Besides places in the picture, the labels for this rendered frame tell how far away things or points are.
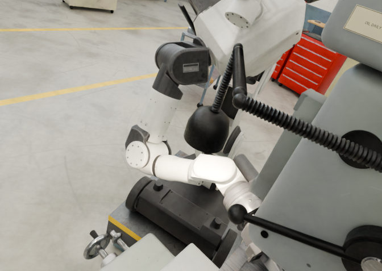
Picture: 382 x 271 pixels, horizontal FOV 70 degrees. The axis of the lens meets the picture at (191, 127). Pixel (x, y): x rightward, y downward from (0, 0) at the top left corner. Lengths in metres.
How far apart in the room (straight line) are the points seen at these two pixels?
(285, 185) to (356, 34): 0.20
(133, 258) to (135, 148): 0.47
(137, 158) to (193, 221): 0.72
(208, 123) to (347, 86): 0.19
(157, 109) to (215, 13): 0.30
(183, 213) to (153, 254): 0.38
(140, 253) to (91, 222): 0.99
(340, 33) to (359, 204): 0.19
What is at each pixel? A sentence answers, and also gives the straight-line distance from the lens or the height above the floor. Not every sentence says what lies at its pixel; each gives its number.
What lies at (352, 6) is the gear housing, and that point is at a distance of 0.31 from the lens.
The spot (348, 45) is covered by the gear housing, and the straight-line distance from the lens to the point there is 0.31.
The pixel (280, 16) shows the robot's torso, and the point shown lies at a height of 1.60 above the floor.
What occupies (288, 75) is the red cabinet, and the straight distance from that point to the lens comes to 5.32.
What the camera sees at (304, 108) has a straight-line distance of 0.44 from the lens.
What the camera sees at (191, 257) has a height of 0.85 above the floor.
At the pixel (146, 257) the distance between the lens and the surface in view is 1.11.
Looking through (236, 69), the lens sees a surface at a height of 1.58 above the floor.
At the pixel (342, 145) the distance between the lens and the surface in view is 0.25.
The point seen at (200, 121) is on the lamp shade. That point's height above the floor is 1.46.
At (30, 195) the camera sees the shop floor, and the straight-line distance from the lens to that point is 2.24.
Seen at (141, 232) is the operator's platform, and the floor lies 0.40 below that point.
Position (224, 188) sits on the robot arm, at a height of 1.24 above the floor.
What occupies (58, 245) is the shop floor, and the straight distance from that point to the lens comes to 1.98.
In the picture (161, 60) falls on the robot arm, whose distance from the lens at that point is 0.80.
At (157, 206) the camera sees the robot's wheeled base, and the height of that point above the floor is 0.58.
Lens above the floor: 1.68
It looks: 32 degrees down
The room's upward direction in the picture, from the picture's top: 19 degrees clockwise
